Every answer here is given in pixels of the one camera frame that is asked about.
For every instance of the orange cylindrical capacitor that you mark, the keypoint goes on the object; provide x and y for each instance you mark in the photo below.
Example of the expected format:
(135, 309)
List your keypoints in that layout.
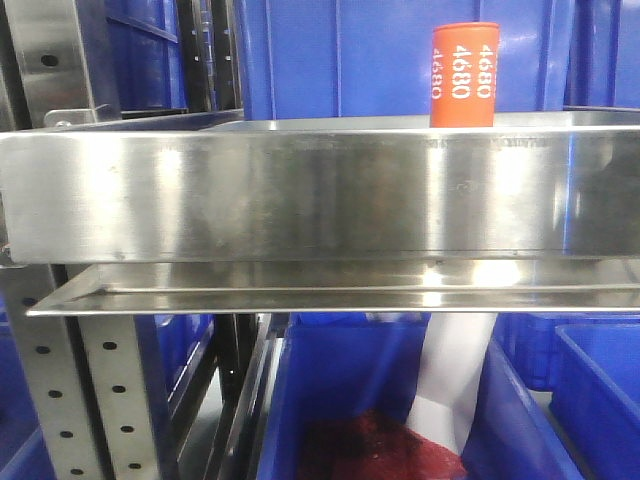
(464, 74)

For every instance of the black rack frame post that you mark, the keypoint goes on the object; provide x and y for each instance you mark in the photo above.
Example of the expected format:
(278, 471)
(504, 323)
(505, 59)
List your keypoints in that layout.
(207, 37)

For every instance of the blue bin with red contents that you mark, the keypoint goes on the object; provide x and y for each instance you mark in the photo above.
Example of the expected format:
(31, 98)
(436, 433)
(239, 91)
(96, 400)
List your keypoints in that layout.
(338, 371)

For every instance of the large blue bin behind capacitor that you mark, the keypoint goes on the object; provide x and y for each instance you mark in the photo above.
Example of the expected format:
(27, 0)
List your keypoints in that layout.
(308, 59)

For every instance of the perforated steel shelf upright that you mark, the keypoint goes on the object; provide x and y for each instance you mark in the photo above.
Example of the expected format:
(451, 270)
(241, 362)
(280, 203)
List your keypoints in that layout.
(94, 377)

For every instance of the blue bin lower right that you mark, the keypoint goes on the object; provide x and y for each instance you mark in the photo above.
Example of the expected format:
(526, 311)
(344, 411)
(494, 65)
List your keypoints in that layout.
(596, 397)

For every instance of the white paper sheet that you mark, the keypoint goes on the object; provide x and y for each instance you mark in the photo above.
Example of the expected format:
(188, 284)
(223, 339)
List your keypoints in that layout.
(452, 357)

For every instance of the stainless steel shelf tray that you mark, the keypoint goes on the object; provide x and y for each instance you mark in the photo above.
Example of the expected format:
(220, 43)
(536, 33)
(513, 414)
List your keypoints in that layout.
(207, 188)

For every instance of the red mesh material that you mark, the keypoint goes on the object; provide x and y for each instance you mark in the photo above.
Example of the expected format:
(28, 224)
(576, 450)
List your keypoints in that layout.
(373, 446)

